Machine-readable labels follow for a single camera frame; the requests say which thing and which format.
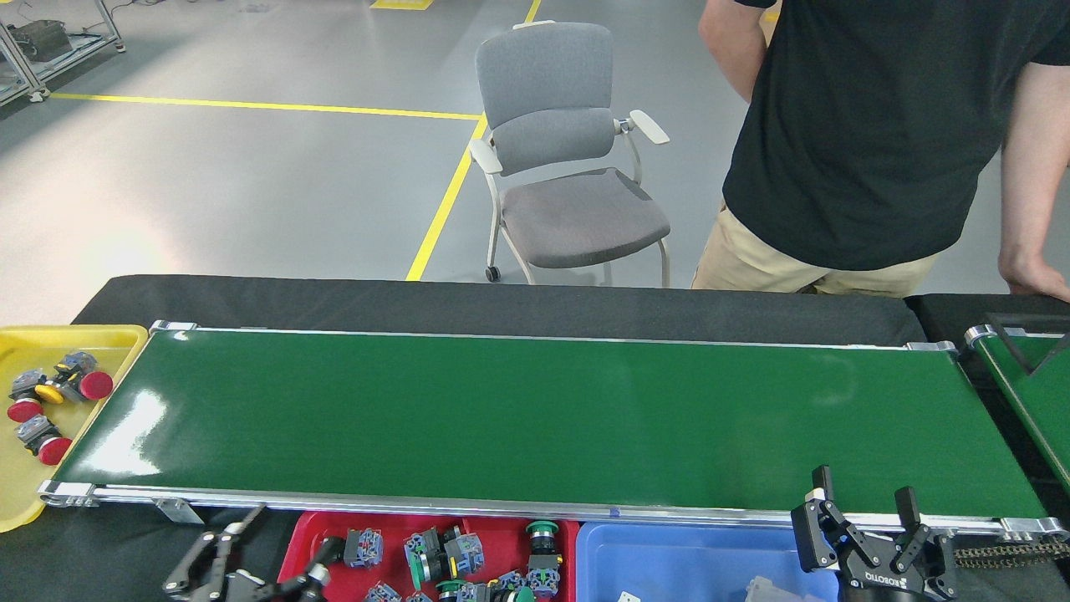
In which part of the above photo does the person's left hand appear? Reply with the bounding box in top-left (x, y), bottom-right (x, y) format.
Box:
top-left (999, 253), bottom-right (1070, 304)

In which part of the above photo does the short green conveyor belt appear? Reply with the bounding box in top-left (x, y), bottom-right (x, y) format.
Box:
top-left (963, 314), bottom-right (1070, 494)

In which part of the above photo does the person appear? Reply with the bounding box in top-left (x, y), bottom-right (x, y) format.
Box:
top-left (690, 0), bottom-right (1070, 304)

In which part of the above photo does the grey office chair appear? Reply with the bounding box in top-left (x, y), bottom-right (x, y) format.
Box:
top-left (468, 21), bottom-right (672, 288)

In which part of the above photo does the red push button switch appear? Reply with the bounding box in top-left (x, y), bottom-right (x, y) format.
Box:
top-left (343, 528), bottom-right (385, 569)
top-left (7, 368), bottom-right (47, 423)
top-left (54, 351), bottom-right (115, 401)
top-left (443, 527), bottom-right (486, 578)
top-left (15, 416), bottom-right (74, 467)

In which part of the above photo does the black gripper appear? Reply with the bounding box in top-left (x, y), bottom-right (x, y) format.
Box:
top-left (165, 505), bottom-right (344, 602)
top-left (791, 466), bottom-right (958, 602)

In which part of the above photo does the blue plastic tray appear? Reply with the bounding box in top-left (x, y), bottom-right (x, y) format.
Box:
top-left (575, 521), bottom-right (841, 602)

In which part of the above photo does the black equipment case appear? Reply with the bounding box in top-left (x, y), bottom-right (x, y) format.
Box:
top-left (8, 21), bottom-right (74, 62)

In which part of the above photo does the black guide frame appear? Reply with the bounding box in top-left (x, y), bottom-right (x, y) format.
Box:
top-left (982, 314), bottom-right (1070, 377)

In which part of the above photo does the yellow plastic tray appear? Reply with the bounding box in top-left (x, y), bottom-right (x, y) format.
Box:
top-left (0, 324), bottom-right (150, 534)

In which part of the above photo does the long green conveyor belt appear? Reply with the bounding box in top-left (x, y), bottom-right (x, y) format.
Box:
top-left (35, 320), bottom-right (1070, 540)

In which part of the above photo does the red plastic tray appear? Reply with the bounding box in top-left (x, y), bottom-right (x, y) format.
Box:
top-left (278, 512), bottom-right (580, 602)

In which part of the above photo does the conveyor drive chain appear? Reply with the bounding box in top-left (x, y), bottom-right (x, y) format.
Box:
top-left (953, 535), bottom-right (1070, 569)

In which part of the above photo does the metal rack frame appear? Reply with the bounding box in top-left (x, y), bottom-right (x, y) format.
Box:
top-left (0, 0), bottom-right (126, 105)

